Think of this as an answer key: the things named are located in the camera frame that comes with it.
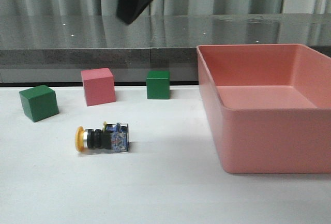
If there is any yellow push button switch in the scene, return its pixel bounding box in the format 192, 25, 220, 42
74, 122, 130, 153

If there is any right green wooden cube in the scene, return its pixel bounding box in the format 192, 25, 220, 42
146, 70, 170, 99

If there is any green wooden cube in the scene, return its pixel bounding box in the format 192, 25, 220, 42
146, 70, 170, 99
19, 85, 59, 122

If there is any pink wooden cube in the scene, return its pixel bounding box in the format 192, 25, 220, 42
81, 68, 116, 106

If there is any dark grey stone ledge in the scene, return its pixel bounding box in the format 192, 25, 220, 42
1, 13, 330, 86

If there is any left green wooden cube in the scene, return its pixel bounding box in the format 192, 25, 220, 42
19, 85, 59, 122

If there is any pink plastic bin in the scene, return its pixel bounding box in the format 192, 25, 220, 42
197, 44, 330, 173

